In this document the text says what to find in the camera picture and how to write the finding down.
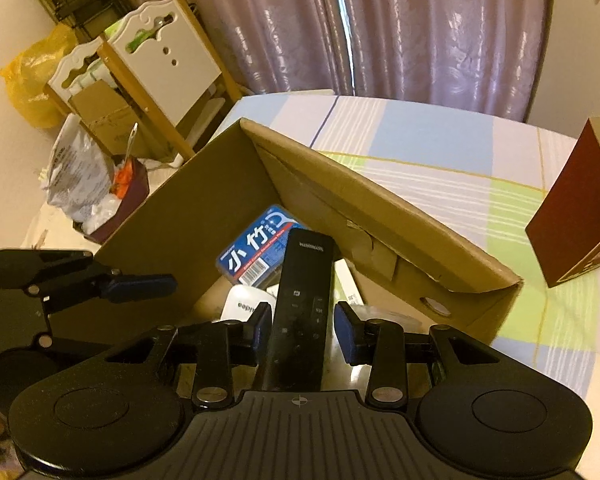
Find dark red gift box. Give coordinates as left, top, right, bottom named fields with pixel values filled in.
left=525, top=116, right=600, bottom=289

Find black remote control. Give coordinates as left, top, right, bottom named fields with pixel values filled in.
left=260, top=229, right=337, bottom=392

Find blue floss pick box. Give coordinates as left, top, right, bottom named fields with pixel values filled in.
left=216, top=204, right=301, bottom=286

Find white printed plastic bag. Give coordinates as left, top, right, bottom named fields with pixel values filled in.
left=40, top=112, right=116, bottom=211

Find brown carton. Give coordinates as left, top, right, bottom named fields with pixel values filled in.
left=69, top=77, right=146, bottom=156

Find mauve sheer curtain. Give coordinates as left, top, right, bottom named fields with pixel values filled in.
left=330, top=0, right=553, bottom=121
left=112, top=0, right=353, bottom=98

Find white carved shelf panel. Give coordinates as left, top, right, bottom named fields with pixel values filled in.
left=47, top=42, right=113, bottom=111

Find brown cardboard box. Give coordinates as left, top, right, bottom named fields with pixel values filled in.
left=92, top=117, right=523, bottom=361

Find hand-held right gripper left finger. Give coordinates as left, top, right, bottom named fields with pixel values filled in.
left=105, top=302, right=273, bottom=408

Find yellow plastic bag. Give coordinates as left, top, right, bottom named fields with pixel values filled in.
left=0, top=24, right=78, bottom=128

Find dark maroon waste bin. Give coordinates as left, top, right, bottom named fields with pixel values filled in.
left=72, top=157, right=151, bottom=246

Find small white remote control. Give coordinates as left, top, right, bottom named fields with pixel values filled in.
left=219, top=285, right=281, bottom=323

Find desktop with checked tablecloth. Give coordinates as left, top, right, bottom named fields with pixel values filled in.
left=215, top=92, right=600, bottom=411

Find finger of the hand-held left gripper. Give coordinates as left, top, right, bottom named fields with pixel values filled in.
left=10, top=249, right=177, bottom=316
left=32, top=326, right=161, bottom=362

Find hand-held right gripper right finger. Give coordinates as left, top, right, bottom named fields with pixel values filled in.
left=334, top=302, right=501, bottom=406

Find white wooden chairs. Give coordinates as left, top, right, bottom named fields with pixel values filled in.
left=97, top=0, right=243, bottom=161

